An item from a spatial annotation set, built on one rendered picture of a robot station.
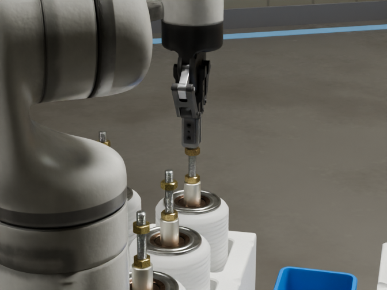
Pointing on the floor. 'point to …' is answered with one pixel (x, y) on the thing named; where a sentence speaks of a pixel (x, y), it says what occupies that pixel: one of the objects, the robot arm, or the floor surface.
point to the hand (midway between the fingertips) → (191, 130)
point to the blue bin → (314, 279)
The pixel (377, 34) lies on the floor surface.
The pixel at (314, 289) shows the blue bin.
